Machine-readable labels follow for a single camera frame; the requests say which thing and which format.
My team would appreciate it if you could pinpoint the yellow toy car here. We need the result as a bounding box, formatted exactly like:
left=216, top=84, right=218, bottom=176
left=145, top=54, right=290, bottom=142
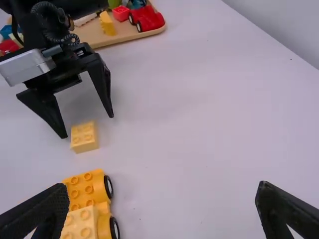
left=59, top=169, right=122, bottom=239

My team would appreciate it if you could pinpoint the yellow toy brick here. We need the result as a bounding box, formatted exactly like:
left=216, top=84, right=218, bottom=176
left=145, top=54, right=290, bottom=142
left=99, top=10, right=117, bottom=36
left=70, top=120, right=100, bottom=154

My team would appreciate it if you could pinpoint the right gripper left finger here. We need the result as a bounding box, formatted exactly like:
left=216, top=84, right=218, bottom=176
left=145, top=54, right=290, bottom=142
left=0, top=183, right=72, bottom=239

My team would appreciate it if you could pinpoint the black cable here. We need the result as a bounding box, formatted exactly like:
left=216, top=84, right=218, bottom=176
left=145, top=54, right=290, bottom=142
left=30, top=0, right=81, bottom=49

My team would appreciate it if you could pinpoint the blue toy brick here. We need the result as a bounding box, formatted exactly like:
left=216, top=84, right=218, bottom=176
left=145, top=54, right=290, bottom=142
left=123, top=0, right=150, bottom=9
left=0, top=24, right=16, bottom=38

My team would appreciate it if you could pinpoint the red toy car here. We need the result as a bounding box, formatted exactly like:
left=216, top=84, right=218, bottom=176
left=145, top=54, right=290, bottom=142
left=128, top=4, right=165, bottom=33

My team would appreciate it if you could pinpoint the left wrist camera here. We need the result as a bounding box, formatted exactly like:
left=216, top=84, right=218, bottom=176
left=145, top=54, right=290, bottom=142
left=0, top=48, right=57, bottom=87

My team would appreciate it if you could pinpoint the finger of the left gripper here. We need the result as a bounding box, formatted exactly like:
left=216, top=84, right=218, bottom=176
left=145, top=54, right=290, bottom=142
left=83, top=53, right=115, bottom=119
left=16, top=88, right=68, bottom=139

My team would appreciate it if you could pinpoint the red toy brick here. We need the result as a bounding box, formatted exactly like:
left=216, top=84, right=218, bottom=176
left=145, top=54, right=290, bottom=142
left=112, top=5, right=131, bottom=23
left=0, top=39, right=20, bottom=54

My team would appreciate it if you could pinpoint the white toy brick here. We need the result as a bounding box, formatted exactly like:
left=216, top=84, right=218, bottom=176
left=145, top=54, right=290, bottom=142
left=73, top=12, right=103, bottom=27

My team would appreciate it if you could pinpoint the tan tray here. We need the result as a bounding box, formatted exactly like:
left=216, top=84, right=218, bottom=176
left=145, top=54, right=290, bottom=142
left=6, top=0, right=167, bottom=50

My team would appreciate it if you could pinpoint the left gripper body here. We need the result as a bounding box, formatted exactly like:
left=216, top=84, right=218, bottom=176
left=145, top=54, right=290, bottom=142
left=24, top=42, right=100, bottom=90

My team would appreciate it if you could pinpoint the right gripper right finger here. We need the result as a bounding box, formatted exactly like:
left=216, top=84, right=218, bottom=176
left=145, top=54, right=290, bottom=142
left=254, top=180, right=319, bottom=239

